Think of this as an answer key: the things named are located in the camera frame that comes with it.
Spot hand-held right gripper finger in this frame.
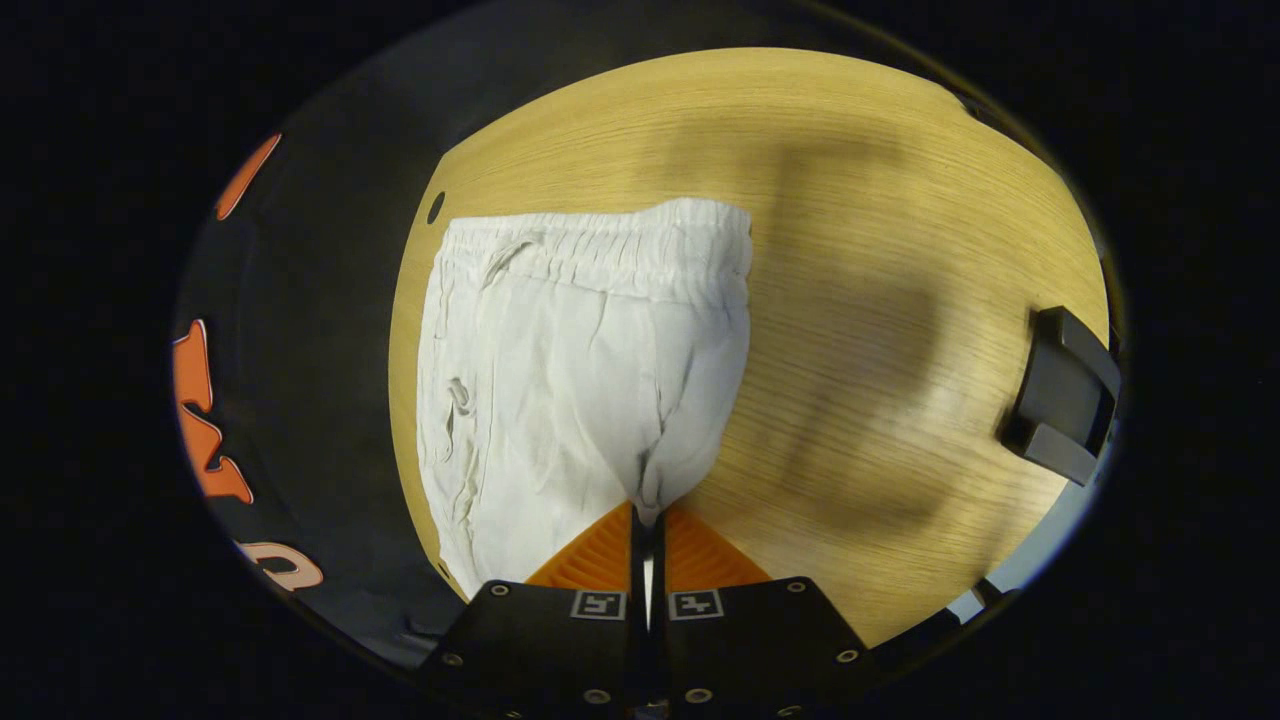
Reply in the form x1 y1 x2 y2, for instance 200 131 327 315
652 500 881 720
418 500 649 720

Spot white jeans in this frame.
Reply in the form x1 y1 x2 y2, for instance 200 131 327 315
415 197 754 636

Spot black blocky object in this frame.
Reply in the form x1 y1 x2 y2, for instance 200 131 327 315
998 305 1123 488

